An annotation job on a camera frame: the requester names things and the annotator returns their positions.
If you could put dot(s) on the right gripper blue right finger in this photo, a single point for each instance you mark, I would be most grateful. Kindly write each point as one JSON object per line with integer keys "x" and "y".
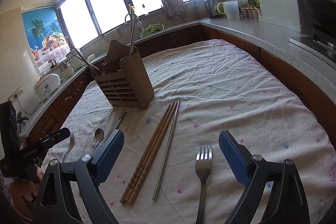
{"x": 287, "y": 202}

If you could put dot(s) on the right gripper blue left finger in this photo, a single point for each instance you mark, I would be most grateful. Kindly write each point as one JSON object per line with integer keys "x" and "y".
{"x": 55, "y": 201}

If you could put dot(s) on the wooden chopstick pair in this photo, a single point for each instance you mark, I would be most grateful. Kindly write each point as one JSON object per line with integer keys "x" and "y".
{"x": 147, "y": 155}

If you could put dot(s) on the steel spoon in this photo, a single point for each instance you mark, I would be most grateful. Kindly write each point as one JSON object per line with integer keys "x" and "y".
{"x": 98, "y": 136}

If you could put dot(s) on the steel chopstick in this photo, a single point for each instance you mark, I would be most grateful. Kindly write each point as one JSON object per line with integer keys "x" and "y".
{"x": 131, "y": 9}
{"x": 120, "y": 120}
{"x": 166, "y": 154}

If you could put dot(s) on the chrome kitchen faucet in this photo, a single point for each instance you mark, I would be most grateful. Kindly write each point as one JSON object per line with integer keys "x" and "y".
{"x": 134, "y": 22}

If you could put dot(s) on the person's left hand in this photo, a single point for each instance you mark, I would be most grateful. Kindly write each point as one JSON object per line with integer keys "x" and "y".
{"x": 19, "y": 189}

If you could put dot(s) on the steel fork on left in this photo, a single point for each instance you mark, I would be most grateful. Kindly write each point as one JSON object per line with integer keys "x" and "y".
{"x": 71, "y": 146}

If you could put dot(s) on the steel fork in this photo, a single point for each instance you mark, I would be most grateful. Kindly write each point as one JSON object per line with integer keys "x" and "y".
{"x": 71, "y": 146}
{"x": 203, "y": 168}

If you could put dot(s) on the white rice cooker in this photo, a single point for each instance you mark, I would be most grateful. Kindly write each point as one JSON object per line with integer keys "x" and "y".
{"x": 46, "y": 86}

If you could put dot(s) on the steel fork on right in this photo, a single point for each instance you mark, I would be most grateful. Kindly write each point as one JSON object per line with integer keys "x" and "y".
{"x": 203, "y": 168}

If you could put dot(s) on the white blender jug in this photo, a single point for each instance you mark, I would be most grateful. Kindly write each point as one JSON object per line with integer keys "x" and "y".
{"x": 67, "y": 69}

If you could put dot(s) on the white electric pot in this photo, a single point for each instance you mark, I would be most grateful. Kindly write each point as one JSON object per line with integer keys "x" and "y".
{"x": 74, "y": 60}

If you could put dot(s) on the lower wooden cabinets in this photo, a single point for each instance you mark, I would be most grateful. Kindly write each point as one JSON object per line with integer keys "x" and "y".
{"x": 299, "y": 83}

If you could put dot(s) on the wooden chopstick in holder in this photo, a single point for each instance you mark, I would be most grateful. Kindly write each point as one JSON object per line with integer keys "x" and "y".
{"x": 73, "y": 48}

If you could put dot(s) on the tropical fruit poster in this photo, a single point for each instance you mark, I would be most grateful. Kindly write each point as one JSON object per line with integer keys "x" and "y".
{"x": 45, "y": 36}

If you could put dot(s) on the wooden utensil holder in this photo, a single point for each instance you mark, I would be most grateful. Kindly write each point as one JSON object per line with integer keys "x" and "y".
{"x": 123, "y": 78}

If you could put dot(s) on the floral white tablecloth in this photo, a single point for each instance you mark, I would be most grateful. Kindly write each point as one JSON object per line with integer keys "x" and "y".
{"x": 221, "y": 87}

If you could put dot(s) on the gas stove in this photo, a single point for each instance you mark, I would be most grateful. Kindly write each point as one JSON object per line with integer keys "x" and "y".
{"x": 321, "y": 43}

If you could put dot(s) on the steel chopstick in holder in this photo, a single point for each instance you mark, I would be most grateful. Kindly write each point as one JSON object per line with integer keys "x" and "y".
{"x": 131, "y": 9}

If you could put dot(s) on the green vegetable colander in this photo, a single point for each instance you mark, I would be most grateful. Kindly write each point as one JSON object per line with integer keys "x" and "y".
{"x": 152, "y": 29}

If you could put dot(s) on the black wok on stove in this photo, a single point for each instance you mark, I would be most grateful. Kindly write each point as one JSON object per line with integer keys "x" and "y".
{"x": 323, "y": 11}

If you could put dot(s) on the white plastic pitcher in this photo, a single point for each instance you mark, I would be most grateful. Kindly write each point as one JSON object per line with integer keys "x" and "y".
{"x": 231, "y": 9}

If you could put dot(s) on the yellow oil bottle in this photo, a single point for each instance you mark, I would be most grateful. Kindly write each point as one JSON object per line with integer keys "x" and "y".
{"x": 251, "y": 4}

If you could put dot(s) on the green mug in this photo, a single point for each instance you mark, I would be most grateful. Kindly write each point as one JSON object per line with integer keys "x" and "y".
{"x": 220, "y": 8}

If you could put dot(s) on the black electric kettle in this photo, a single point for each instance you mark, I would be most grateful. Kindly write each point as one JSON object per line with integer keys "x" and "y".
{"x": 211, "y": 9}

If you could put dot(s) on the knife and utensil rack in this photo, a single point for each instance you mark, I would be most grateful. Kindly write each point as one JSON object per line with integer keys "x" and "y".
{"x": 175, "y": 11}

